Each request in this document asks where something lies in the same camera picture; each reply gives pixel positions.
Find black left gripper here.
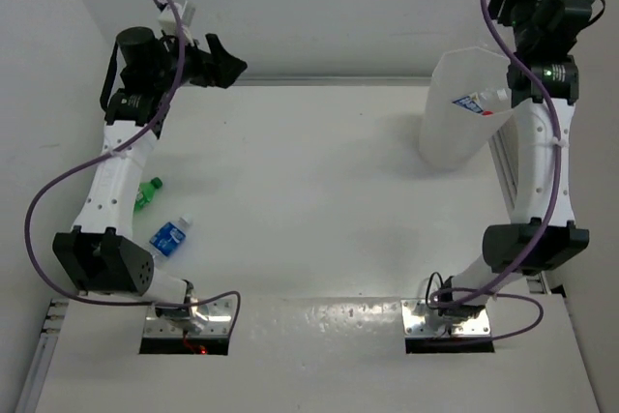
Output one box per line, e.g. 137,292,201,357
148,28,243,95

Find blue white label clear bottle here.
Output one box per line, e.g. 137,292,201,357
452,88,509,115

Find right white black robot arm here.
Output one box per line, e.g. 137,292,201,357
427,0,605,321

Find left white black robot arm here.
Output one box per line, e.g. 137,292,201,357
52,27,248,309

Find white translucent plastic bin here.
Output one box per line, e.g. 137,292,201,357
419,46,513,170

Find blue label small bottle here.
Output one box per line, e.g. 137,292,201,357
149,215,193,260

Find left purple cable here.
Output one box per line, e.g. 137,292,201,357
23,0,242,335

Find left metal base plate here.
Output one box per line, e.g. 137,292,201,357
142,298,235,339

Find metal base plate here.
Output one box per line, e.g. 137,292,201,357
400,298,491,339
142,298,235,339

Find black thin cable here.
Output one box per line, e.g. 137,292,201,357
424,271,446,308

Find aluminium frame rail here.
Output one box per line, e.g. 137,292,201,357
14,76,146,413

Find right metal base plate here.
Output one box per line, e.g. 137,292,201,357
400,298,491,339

